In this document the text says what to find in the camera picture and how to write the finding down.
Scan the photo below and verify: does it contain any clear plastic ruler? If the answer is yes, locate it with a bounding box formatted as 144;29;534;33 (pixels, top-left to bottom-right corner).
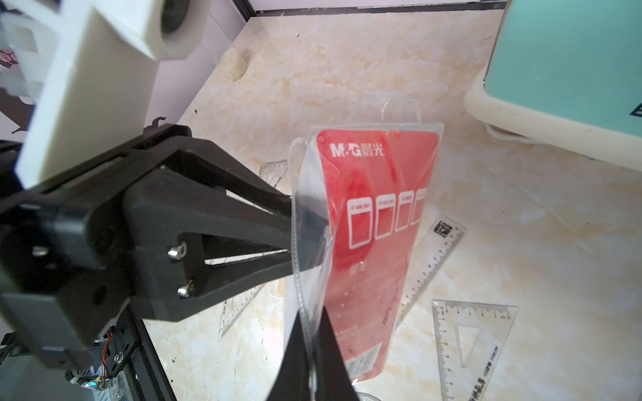
259;160;288;188

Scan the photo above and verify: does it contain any mint green toaster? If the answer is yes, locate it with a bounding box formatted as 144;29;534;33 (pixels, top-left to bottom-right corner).
464;1;641;170

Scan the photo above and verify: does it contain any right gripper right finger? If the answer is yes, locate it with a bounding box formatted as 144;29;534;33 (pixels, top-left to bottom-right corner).
315;308;359;401

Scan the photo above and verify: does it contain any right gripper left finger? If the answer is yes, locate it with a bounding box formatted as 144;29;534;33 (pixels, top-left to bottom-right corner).
266;316;311;401

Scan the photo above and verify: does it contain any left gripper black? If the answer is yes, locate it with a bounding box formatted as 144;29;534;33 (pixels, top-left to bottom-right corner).
1;125;329;370

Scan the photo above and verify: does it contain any clear glass jar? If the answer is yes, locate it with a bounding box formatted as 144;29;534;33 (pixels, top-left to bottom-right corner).
205;13;247;82

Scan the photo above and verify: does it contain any clear protractor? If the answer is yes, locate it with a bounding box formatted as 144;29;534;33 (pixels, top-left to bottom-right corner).
217;250;287;342

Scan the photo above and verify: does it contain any toaster white power cord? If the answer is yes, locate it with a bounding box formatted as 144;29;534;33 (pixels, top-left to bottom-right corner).
483;122;538;146

